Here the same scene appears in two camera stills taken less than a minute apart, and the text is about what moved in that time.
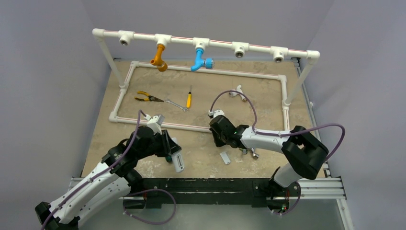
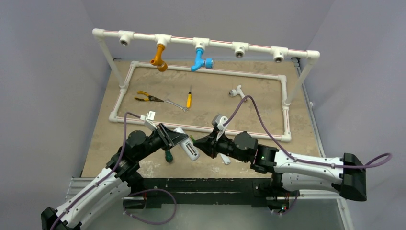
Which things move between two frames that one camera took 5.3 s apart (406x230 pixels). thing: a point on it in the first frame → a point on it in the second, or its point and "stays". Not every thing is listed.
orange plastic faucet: x=158 y=61 stays
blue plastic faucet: x=208 y=63 stays
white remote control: x=177 y=158 → x=189 y=146
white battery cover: x=225 y=157 stays
